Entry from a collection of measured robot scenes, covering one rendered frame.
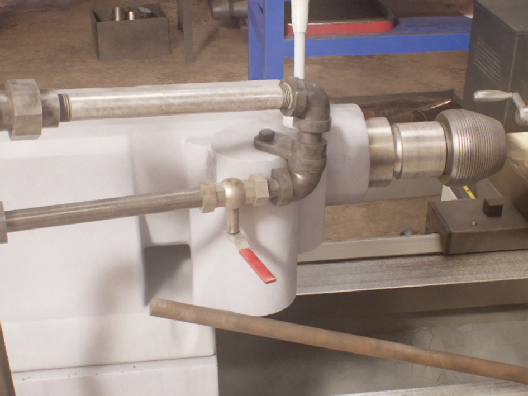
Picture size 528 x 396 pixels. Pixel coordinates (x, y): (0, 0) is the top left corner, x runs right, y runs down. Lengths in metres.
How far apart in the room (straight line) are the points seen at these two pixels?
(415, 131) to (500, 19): 1.51
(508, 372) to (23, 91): 0.54
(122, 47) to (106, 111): 4.00
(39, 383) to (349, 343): 0.31
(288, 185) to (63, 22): 4.71
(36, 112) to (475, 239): 0.78
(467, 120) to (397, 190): 2.21
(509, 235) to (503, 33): 1.22
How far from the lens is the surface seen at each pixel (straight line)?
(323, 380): 1.18
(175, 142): 0.82
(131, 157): 0.82
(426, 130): 0.93
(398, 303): 1.18
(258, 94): 0.70
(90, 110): 0.65
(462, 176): 0.94
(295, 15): 0.85
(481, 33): 2.56
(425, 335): 1.26
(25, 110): 0.63
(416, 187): 3.16
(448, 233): 1.23
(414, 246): 1.24
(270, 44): 2.70
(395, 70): 4.48
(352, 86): 4.23
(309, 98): 0.72
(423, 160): 0.92
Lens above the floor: 1.49
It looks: 28 degrees down
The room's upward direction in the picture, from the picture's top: straight up
